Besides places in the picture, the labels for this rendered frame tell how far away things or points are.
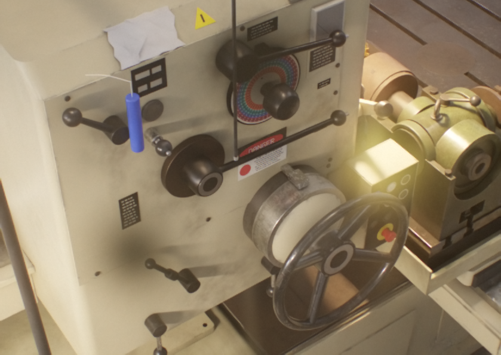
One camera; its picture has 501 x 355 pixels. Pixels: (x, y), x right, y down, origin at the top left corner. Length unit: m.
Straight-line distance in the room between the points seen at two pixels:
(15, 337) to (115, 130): 1.32
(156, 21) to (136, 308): 0.71
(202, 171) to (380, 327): 1.33
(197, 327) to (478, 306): 0.83
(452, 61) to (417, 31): 0.20
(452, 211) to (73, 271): 1.06
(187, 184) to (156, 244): 0.19
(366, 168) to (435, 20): 1.25
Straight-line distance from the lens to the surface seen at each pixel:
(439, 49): 3.26
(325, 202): 2.11
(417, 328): 3.25
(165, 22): 1.75
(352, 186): 2.27
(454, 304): 2.88
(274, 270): 2.29
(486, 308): 2.85
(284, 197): 2.07
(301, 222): 2.08
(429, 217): 2.57
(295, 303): 2.89
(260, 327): 2.83
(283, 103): 1.85
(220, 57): 1.79
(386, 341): 3.14
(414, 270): 2.63
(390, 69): 2.63
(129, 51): 1.71
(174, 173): 1.89
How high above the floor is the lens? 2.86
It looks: 43 degrees down
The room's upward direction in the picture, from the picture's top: straight up
